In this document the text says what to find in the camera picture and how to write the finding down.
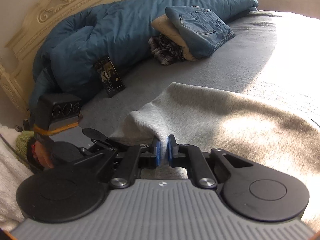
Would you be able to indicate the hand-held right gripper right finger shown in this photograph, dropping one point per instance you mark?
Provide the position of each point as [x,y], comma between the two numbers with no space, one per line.
[170,152]

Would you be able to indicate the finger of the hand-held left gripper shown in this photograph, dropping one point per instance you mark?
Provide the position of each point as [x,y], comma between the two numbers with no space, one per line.
[91,132]
[100,145]

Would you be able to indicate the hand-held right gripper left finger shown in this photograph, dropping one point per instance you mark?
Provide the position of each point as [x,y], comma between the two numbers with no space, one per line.
[157,152]

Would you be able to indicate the light grey sweatpants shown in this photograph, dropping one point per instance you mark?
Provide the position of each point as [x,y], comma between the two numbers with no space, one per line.
[212,110]

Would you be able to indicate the person's left hand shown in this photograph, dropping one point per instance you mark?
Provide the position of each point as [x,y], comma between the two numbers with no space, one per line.
[42,155]

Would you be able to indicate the black smartphone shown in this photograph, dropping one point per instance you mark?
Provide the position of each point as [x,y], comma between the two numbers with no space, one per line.
[108,76]

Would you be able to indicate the blue duvet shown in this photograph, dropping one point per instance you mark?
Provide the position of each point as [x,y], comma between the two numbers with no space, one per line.
[100,35]

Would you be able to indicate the cream carved headboard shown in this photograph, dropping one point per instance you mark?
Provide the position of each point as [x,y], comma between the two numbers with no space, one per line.
[37,17]

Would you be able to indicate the plaid shirt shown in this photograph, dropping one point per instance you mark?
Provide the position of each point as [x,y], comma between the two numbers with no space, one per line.
[165,48]

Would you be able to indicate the folded blue jeans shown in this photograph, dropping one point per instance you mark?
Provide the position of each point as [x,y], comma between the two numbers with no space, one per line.
[200,30]

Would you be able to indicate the folded beige pants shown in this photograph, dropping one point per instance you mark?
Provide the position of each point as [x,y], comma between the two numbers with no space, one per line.
[165,26]

